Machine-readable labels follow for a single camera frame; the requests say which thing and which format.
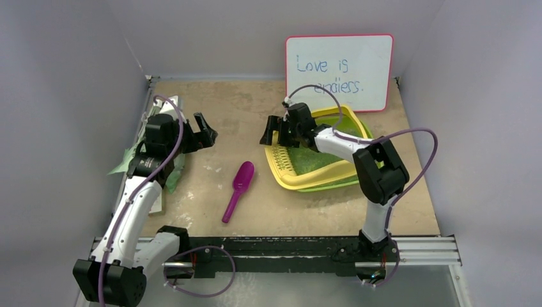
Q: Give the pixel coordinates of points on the yellow sifting litter tray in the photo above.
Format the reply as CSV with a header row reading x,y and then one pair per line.
x,y
282,169

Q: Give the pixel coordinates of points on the pink framed whiteboard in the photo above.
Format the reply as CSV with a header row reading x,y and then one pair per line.
x,y
353,70

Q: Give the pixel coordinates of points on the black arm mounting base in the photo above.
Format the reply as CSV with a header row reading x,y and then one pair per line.
x,y
344,256

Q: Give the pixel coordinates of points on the green cat litter bag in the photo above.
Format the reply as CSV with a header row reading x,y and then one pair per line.
x,y
130,153

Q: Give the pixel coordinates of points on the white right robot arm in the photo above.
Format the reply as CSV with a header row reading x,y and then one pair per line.
x,y
381,173

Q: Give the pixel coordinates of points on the purple plastic litter scoop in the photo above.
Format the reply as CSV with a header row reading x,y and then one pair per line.
x,y
240,185

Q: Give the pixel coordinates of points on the small white red card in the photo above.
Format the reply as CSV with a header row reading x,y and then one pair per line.
x,y
158,205

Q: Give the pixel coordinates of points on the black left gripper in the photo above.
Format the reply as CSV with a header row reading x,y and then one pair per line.
x,y
201,139

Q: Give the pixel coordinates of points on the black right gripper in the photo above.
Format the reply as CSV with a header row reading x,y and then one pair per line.
x,y
281,133

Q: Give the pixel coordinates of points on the green cat litter granules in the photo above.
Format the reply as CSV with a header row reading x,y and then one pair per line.
x,y
305,160

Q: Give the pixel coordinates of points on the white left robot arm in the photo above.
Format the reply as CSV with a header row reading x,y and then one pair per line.
x,y
116,273

